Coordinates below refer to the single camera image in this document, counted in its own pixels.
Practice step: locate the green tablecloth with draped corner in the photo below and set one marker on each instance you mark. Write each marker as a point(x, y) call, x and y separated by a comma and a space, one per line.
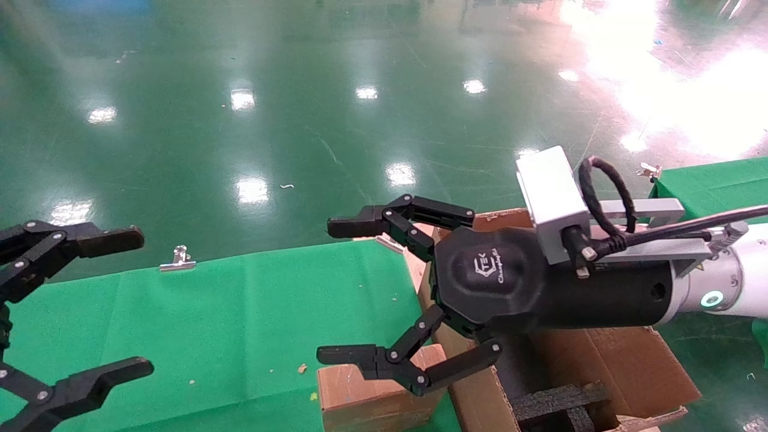
point(720, 186)

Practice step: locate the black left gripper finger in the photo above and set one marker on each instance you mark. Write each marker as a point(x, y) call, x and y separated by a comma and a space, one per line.
point(90, 381)
point(102, 241)

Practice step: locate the black foam insert block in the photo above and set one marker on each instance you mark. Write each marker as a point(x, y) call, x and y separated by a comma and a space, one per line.
point(558, 402)

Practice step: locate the silver binder clip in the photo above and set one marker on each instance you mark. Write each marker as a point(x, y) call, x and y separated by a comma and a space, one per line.
point(178, 264)
point(390, 243)
point(651, 172)

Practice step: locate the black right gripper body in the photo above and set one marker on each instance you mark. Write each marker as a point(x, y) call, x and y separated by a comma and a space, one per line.
point(498, 282)

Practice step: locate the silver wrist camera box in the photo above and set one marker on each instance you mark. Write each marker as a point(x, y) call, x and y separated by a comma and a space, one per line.
point(552, 192)

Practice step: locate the large green tablecloth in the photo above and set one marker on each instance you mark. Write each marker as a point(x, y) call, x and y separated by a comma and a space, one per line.
point(240, 312)

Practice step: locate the small taped cardboard box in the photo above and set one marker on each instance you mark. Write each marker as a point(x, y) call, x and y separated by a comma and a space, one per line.
point(360, 402)

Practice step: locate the large open cardboard carton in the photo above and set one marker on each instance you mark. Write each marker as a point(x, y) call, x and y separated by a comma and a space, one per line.
point(630, 366)

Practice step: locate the silver camera mounting bracket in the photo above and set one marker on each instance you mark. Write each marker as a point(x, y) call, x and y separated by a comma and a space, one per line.
point(648, 210)

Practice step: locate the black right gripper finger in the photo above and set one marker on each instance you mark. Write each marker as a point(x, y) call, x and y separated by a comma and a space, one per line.
point(360, 222)
point(384, 363)

